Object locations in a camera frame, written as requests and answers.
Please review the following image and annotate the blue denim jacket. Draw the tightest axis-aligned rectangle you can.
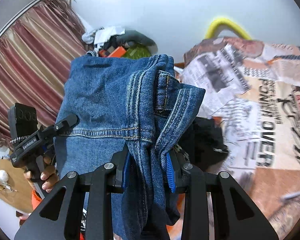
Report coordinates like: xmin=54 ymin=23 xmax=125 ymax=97
xmin=54 ymin=55 xmax=205 ymax=239

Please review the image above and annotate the black clothes pile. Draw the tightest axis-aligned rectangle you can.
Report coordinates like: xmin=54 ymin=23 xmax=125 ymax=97
xmin=178 ymin=117 xmax=229 ymax=172

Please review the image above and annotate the person's left hand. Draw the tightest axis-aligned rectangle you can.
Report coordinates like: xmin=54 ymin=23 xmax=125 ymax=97
xmin=24 ymin=155 xmax=59 ymax=194

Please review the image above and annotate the navy patterned knit sweater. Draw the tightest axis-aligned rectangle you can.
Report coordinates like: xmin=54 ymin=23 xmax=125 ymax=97
xmin=174 ymin=144 xmax=190 ymax=163

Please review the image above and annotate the wooden folding bed table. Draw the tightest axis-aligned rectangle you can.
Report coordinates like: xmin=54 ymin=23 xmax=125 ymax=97
xmin=0 ymin=159 xmax=33 ymax=213

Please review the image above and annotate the red striped curtain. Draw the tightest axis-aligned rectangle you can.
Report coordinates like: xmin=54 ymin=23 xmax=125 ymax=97
xmin=0 ymin=0 xmax=85 ymax=147

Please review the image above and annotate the newspaper print bed quilt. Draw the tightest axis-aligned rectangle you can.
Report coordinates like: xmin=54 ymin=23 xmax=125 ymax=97
xmin=177 ymin=37 xmax=300 ymax=239

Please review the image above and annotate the orange box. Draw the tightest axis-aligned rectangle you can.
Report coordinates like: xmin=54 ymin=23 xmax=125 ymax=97
xmin=98 ymin=46 xmax=126 ymax=57

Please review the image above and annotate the yellow curved headboard cushion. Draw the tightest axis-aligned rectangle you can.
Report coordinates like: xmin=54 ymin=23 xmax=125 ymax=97
xmin=204 ymin=17 xmax=252 ymax=40

